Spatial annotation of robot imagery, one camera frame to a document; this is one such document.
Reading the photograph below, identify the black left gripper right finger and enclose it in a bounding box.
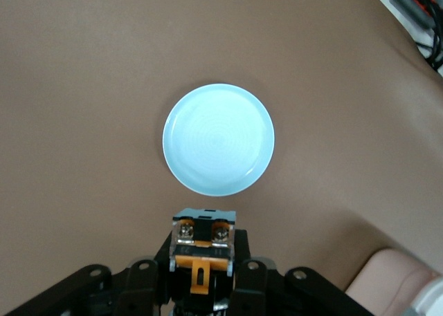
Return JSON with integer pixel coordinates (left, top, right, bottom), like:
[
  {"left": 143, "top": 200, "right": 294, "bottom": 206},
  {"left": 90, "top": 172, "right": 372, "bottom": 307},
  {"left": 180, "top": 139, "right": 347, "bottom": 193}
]
[{"left": 230, "top": 229, "right": 374, "bottom": 316}]

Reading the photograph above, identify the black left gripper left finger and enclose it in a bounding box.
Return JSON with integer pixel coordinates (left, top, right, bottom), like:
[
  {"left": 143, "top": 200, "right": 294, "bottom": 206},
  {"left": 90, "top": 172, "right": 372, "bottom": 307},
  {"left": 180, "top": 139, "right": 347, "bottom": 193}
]
[{"left": 0, "top": 230, "right": 173, "bottom": 316}]

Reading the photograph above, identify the white lidded storage box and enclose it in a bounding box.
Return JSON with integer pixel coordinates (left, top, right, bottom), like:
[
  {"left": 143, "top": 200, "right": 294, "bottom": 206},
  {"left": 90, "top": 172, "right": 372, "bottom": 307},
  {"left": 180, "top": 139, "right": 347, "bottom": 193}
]
[{"left": 345, "top": 248, "right": 443, "bottom": 316}]

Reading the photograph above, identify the light blue round plate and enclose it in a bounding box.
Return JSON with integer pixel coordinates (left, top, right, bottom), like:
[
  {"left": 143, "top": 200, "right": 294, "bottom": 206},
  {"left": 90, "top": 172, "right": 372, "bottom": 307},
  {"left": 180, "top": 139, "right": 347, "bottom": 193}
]
[{"left": 161, "top": 83, "right": 276, "bottom": 196}]

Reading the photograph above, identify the brown table cover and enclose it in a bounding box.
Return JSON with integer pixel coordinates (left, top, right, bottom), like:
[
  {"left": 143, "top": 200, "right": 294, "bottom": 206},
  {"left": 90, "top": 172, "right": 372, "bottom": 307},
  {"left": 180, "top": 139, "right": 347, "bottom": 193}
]
[{"left": 0, "top": 0, "right": 443, "bottom": 316}]

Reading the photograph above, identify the black cable bundle with connectors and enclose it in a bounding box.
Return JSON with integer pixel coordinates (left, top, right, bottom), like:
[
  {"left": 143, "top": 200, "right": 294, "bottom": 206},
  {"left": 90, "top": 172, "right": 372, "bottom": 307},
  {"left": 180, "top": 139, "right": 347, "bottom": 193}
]
[{"left": 366, "top": 0, "right": 443, "bottom": 77}]

